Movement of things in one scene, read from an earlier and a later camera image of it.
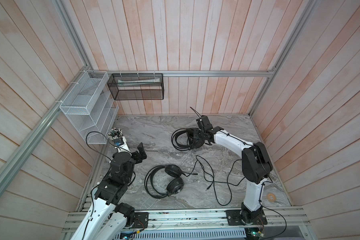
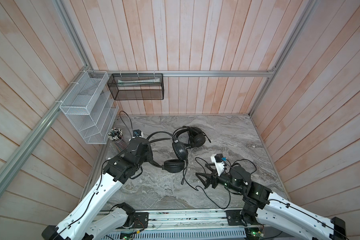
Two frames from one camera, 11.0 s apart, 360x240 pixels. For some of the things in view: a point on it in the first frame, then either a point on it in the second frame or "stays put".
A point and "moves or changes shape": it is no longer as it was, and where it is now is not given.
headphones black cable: (213, 178) moves or changes shape
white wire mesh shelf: (90, 107) stays put
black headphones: (174, 185) to (180, 153)
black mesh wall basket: (137, 86) stays put
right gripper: (198, 133) to (209, 177)
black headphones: (195, 140) stays put
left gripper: (142, 151) to (150, 157)
